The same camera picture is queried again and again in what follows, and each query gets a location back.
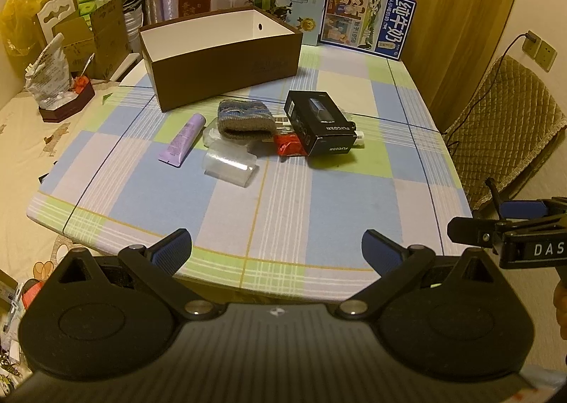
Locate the purple cosmetic tube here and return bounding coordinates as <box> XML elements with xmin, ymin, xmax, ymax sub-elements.
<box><xmin>158</xmin><ymin>113</ymin><xmax>206</xmax><ymax>168</ymax></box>

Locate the clear plastic container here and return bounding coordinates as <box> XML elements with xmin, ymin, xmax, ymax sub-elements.
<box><xmin>202</xmin><ymin>118</ymin><xmax>258</xmax><ymax>187</ymax></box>

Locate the black shaver box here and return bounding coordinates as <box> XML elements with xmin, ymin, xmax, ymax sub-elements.
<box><xmin>285</xmin><ymin>90</ymin><xmax>357</xmax><ymax>156</ymax></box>

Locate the red snack packet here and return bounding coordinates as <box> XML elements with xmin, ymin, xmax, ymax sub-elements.
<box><xmin>274</xmin><ymin>133</ymin><xmax>307</xmax><ymax>157</ymax></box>

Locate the person's right hand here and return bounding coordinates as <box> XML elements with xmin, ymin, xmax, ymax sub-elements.
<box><xmin>554</xmin><ymin>281</ymin><xmax>567</xmax><ymax>341</ymax></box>

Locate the quilted brown chair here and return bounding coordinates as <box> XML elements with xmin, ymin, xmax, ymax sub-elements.
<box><xmin>443</xmin><ymin>56</ymin><xmax>566</xmax><ymax>211</ymax></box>

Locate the plaid tablecloth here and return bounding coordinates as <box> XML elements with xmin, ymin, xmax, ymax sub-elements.
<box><xmin>27</xmin><ymin>45</ymin><xmax>470</xmax><ymax>300</ymax></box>

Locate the dark red hexagonal tray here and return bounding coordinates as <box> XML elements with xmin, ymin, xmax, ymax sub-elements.
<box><xmin>38</xmin><ymin>77</ymin><xmax>95</xmax><ymax>123</ymax></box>

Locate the brown open storage box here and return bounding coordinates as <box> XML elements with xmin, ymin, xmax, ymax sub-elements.
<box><xmin>140</xmin><ymin>6</ymin><xmax>303</xmax><ymax>112</ymax></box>

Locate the crumpled white plastic bag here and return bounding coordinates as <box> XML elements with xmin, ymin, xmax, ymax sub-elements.
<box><xmin>25</xmin><ymin>33</ymin><xmax>77</xmax><ymax>110</ymax></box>

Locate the brown cardboard box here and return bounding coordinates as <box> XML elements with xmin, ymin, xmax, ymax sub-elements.
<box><xmin>33</xmin><ymin>0</ymin><xmax>131</xmax><ymax>80</ymax></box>

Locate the blue cartoon milk box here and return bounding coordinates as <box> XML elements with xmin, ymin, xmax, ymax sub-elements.
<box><xmin>319</xmin><ymin>0</ymin><xmax>417</xmax><ymax>60</ymax></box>

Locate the white bucket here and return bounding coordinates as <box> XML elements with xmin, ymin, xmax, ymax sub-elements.
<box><xmin>121</xmin><ymin>0</ymin><xmax>146</xmax><ymax>52</ymax></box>

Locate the dark red gift box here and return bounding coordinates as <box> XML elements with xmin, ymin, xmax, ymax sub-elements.
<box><xmin>178</xmin><ymin>0</ymin><xmax>210</xmax><ymax>17</ymax></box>

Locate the yellow plastic bag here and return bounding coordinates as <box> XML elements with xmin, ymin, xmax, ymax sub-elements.
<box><xmin>1</xmin><ymin>0</ymin><xmax>48</xmax><ymax>57</ymax></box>

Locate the wall power socket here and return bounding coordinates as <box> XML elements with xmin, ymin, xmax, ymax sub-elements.
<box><xmin>522</xmin><ymin>30</ymin><xmax>557</xmax><ymax>73</ymax></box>

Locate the black power cord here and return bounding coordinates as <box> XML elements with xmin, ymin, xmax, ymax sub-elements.
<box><xmin>440</xmin><ymin>31</ymin><xmax>533</xmax><ymax>152</ymax></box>

